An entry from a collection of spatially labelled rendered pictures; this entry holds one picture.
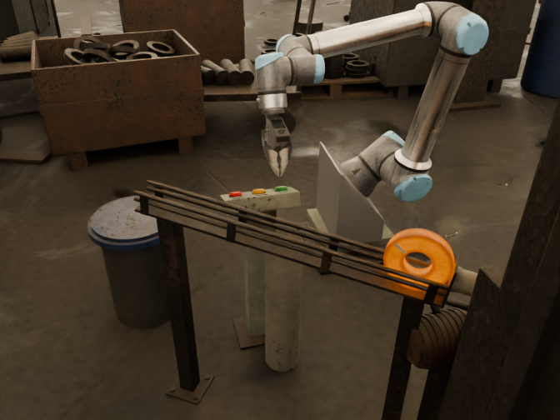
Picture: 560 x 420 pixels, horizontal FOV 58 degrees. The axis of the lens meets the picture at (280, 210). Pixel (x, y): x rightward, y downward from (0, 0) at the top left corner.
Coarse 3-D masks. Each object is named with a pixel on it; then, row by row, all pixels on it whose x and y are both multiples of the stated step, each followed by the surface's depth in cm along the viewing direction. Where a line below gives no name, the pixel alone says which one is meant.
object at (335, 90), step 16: (272, 48) 459; (336, 64) 408; (352, 64) 417; (368, 64) 417; (336, 80) 412; (352, 80) 412; (368, 80) 413; (304, 96) 416; (320, 96) 416; (336, 96) 415; (352, 96) 418; (368, 96) 420; (384, 96) 423
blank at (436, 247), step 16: (400, 240) 112; (416, 240) 110; (432, 240) 109; (384, 256) 115; (400, 256) 114; (432, 256) 111; (448, 256) 109; (416, 272) 116; (432, 272) 113; (448, 272) 111; (416, 288) 116
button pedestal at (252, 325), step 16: (272, 192) 159; (288, 192) 158; (256, 208) 156; (272, 208) 157; (256, 224) 163; (256, 256) 169; (256, 272) 173; (256, 288) 177; (256, 304) 180; (240, 320) 195; (256, 320) 184; (240, 336) 188; (256, 336) 188
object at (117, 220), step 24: (96, 216) 180; (120, 216) 180; (144, 216) 180; (96, 240) 170; (120, 240) 168; (144, 240) 170; (120, 264) 176; (144, 264) 177; (120, 288) 183; (144, 288) 182; (120, 312) 191; (144, 312) 188; (168, 312) 194
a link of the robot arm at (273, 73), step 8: (264, 56) 152; (272, 56) 152; (280, 56) 153; (256, 64) 155; (264, 64) 152; (272, 64) 152; (280, 64) 153; (288, 64) 154; (256, 72) 156; (264, 72) 153; (272, 72) 153; (280, 72) 153; (288, 72) 154; (264, 80) 153; (272, 80) 153; (280, 80) 154; (288, 80) 156; (264, 88) 154; (272, 88) 154; (280, 88) 154
